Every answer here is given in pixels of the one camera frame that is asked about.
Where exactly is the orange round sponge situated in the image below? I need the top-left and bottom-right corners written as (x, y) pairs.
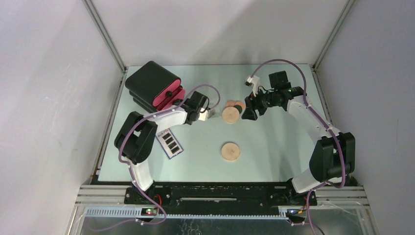
top-left (235, 101), bottom-right (246, 110)
top-left (225, 100), bottom-right (236, 108)

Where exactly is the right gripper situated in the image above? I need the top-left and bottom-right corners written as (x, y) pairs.
top-left (241, 86), bottom-right (277, 121)

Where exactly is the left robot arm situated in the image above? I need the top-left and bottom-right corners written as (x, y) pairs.
top-left (114, 91), bottom-right (209, 204)

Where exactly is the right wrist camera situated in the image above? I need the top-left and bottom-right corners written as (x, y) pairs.
top-left (244, 75), bottom-right (260, 97)

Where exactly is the large beige sponge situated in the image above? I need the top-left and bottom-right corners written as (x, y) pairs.
top-left (222, 107), bottom-right (240, 124)

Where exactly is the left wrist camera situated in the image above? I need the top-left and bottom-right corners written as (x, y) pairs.
top-left (198, 107), bottom-right (210, 121)

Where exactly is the clear bag of clips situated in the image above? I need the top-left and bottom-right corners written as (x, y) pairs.
top-left (207, 98), bottom-right (221, 119)

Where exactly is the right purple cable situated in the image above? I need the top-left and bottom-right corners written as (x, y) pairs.
top-left (250, 59), bottom-right (347, 235)

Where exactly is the beige round sponge lower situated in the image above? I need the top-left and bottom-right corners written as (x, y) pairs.
top-left (221, 142), bottom-right (240, 162)

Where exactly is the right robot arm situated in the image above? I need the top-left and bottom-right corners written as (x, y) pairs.
top-left (242, 71), bottom-right (355, 205)

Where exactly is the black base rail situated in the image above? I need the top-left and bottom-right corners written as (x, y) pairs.
top-left (124, 181), bottom-right (317, 216)

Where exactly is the bob pin card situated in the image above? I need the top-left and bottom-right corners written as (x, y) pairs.
top-left (156, 129), bottom-right (184, 159)

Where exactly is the black pink drawer organizer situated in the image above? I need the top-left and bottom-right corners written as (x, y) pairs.
top-left (125, 61), bottom-right (180, 113)

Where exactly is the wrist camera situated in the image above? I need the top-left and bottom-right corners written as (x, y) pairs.
top-left (198, 107), bottom-right (210, 121)
top-left (244, 75), bottom-right (260, 97)

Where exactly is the dark green round sponge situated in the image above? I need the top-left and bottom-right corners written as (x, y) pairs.
top-left (234, 105), bottom-right (243, 114)

